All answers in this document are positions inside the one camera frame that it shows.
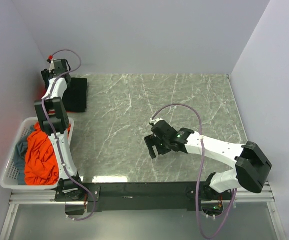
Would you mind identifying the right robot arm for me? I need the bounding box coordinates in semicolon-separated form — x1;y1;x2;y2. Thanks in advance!
144;118;272;201

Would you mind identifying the grey blue t shirt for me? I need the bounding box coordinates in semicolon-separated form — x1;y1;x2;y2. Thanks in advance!
13;125;36;185

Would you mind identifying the orange t shirt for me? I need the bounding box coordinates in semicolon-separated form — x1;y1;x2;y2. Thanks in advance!
24;122;60;186

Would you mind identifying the black t shirt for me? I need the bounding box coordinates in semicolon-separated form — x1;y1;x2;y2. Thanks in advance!
62;77;88;113

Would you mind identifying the folded red t shirt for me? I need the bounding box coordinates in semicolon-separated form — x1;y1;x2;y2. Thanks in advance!
40;86;75;113

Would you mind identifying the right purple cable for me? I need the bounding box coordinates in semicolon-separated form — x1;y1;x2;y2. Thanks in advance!
151;103;238;240

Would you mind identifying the black base beam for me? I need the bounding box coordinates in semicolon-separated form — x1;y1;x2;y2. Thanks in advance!
54;181;197;215

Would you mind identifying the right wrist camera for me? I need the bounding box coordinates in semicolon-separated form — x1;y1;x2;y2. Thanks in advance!
149;118;163;126

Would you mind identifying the aluminium frame rail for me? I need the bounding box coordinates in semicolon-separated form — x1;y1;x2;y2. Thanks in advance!
0;181;287;240

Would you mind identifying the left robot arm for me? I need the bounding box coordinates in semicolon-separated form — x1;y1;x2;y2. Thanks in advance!
34;55;86;202

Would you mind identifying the white plastic laundry basket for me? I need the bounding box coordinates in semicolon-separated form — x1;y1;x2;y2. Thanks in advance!
0;117;68;190

